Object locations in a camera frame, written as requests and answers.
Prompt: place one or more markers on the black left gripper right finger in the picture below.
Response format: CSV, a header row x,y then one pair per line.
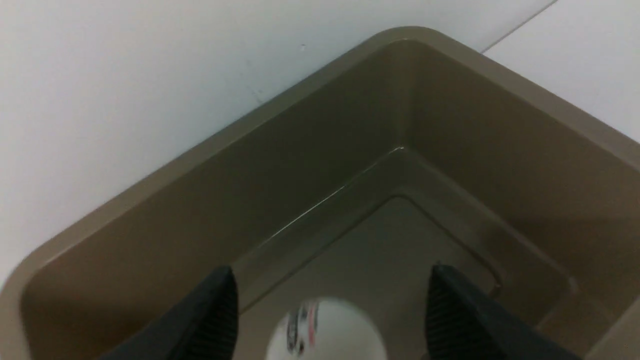
x,y
463,323

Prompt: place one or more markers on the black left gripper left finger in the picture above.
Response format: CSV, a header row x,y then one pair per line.
x,y
204,325

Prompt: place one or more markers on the white ball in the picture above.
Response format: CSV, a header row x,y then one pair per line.
x,y
326,329

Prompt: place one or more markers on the tan plastic bin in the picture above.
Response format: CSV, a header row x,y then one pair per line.
x,y
408,150

